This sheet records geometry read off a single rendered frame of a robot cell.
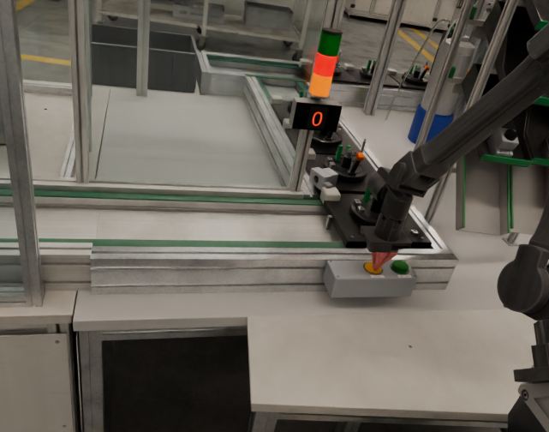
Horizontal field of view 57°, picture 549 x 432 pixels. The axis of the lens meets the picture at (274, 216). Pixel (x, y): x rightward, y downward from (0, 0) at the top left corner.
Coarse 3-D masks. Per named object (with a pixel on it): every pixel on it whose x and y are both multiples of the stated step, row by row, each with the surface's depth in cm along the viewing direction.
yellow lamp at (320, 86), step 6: (312, 78) 126; (318, 78) 125; (324, 78) 124; (330, 78) 125; (312, 84) 126; (318, 84) 125; (324, 84) 125; (330, 84) 126; (312, 90) 127; (318, 90) 126; (324, 90) 126; (324, 96) 127
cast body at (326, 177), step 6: (312, 168) 148; (318, 168) 149; (312, 174) 148; (318, 174) 146; (324, 174) 146; (330, 174) 146; (336, 174) 147; (312, 180) 149; (318, 180) 149; (324, 180) 144; (330, 180) 146; (336, 180) 148; (318, 186) 147; (324, 186) 145; (330, 186) 144
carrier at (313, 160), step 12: (312, 156) 163; (324, 156) 167; (336, 156) 162; (348, 156) 156; (324, 168) 158; (336, 168) 156; (348, 168) 158; (360, 168) 159; (372, 168) 166; (348, 180) 154; (360, 180) 155; (348, 192) 150; (360, 192) 151
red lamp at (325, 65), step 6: (318, 54) 123; (318, 60) 123; (324, 60) 122; (330, 60) 122; (336, 60) 123; (318, 66) 123; (324, 66) 123; (330, 66) 123; (318, 72) 124; (324, 72) 123; (330, 72) 124
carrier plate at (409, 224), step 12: (324, 204) 143; (336, 204) 141; (348, 204) 143; (336, 216) 136; (348, 216) 137; (408, 216) 142; (336, 228) 134; (348, 228) 132; (360, 228) 133; (408, 228) 137; (420, 228) 138; (348, 240) 127; (360, 240) 128; (420, 240) 133
